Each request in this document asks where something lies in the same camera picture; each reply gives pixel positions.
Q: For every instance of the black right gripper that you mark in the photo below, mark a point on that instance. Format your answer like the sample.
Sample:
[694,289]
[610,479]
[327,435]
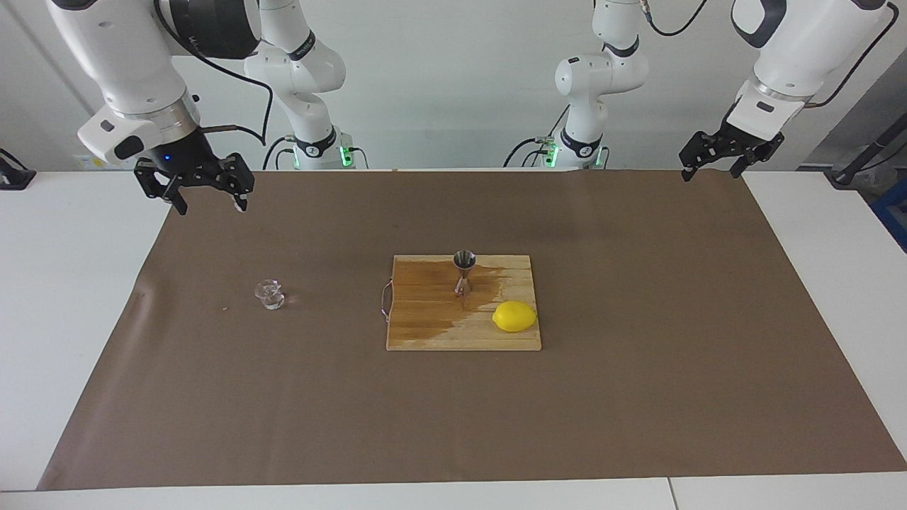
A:
[186,157]

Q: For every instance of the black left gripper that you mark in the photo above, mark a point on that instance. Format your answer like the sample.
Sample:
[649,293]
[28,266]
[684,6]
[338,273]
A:
[740,134]

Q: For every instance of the small clear glass beaker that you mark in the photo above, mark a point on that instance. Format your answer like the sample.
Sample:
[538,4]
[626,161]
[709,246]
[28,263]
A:
[271,301]

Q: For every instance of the steel double jigger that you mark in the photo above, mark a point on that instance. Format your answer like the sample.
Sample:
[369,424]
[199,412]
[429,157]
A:
[464,261]

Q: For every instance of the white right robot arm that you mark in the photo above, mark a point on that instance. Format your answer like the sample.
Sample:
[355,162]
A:
[113,57]

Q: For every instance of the black stand pole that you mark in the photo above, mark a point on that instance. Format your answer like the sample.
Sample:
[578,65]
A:
[871,152]

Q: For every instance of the blue crate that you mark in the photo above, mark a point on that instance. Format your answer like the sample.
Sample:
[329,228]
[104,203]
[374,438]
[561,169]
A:
[894,223]

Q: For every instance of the brown paper table mat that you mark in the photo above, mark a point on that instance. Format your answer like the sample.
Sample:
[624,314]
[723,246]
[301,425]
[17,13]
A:
[283,397]

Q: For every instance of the wooden cutting board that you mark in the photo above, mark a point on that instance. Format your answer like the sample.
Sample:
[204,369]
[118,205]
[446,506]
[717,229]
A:
[425,319]

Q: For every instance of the yellow lemon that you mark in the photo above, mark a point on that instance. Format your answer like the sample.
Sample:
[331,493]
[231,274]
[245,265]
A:
[514,316]

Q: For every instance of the white wall outlet box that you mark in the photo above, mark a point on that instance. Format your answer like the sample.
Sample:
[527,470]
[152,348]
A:
[88,164]

